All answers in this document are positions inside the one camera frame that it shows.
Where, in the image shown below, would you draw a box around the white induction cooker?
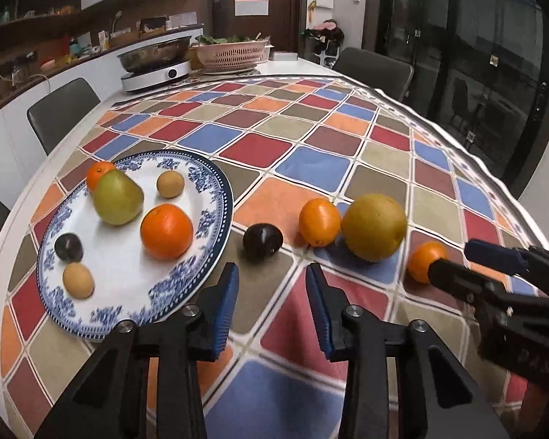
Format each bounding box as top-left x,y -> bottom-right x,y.
120,65 -> 192,93

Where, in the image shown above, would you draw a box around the pink plastic basket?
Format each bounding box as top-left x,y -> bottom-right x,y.
190,41 -> 273,73

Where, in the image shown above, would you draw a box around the green pear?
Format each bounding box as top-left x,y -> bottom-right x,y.
94,169 -> 145,226

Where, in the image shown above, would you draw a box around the brown kiwi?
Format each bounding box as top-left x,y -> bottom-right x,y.
63,263 -> 95,299
156,170 -> 186,199

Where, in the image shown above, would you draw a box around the colourful checkered tablecloth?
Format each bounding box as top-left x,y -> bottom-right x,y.
0,75 -> 549,439

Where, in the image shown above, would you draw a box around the green leafy vegetables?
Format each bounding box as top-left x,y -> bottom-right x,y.
196,33 -> 268,47

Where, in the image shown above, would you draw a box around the black framed glass doors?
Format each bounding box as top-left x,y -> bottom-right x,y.
377,0 -> 549,197

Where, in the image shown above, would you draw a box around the high chair with pink toy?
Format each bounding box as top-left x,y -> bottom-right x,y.
302,18 -> 344,63

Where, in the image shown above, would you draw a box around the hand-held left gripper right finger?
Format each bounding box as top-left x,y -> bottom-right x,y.
305,263 -> 513,439

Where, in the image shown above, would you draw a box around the wooden wall shelf unit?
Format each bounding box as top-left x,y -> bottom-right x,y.
0,0 -> 202,117

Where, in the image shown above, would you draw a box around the dark purple plum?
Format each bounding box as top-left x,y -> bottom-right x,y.
54,233 -> 84,264
242,223 -> 283,263

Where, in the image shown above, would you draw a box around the round yellow-brown pear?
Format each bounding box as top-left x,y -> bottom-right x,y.
341,193 -> 408,263

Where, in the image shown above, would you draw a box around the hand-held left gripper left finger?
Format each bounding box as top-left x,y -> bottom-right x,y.
34,263 -> 240,439

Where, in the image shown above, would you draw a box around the orange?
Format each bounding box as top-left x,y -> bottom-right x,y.
299,198 -> 342,248
408,241 -> 449,284
140,204 -> 194,260
86,161 -> 117,194

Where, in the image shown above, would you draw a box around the white lower cabinets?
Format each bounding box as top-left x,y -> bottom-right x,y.
0,46 -> 133,193

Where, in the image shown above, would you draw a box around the blue and white patterned plate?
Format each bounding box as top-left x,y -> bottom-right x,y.
37,150 -> 234,340

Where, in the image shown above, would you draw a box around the dark brown door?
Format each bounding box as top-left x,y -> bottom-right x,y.
201,0 -> 303,54

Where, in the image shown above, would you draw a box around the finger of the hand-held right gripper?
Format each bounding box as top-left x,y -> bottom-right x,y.
464,239 -> 549,297
427,258 -> 508,307

